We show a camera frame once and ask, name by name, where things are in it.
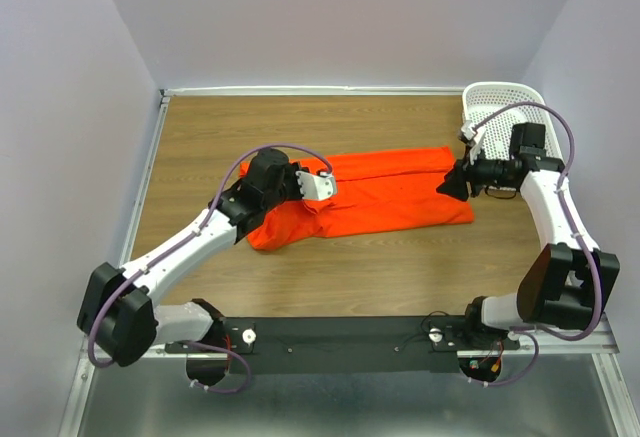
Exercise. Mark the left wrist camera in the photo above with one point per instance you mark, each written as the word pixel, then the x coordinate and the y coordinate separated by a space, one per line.
pixel 316 187

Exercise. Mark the orange t-shirt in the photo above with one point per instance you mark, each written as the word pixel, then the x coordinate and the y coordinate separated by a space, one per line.
pixel 379 191

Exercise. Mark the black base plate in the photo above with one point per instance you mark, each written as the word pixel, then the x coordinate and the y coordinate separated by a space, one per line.
pixel 333 345

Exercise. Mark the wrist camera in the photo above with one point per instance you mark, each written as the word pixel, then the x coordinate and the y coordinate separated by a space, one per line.
pixel 316 187
pixel 472 136

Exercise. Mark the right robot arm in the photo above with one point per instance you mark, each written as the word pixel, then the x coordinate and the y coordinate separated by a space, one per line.
pixel 566 288

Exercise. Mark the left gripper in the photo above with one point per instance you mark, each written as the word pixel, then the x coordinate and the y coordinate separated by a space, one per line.
pixel 291 172

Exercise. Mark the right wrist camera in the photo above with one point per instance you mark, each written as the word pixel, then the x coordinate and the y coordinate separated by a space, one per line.
pixel 472 136

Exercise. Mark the aluminium left rail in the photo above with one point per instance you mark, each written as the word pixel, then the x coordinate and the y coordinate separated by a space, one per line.
pixel 135 214

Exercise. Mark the white perforated basket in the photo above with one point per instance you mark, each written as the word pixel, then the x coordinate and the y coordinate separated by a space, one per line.
pixel 482 99

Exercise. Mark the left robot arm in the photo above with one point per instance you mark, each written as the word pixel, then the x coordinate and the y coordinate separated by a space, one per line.
pixel 122 313

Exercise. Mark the aluminium front rail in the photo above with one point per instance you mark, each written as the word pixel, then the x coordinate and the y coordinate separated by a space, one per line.
pixel 565 342

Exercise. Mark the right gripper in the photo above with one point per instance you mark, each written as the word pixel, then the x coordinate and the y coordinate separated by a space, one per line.
pixel 454 184

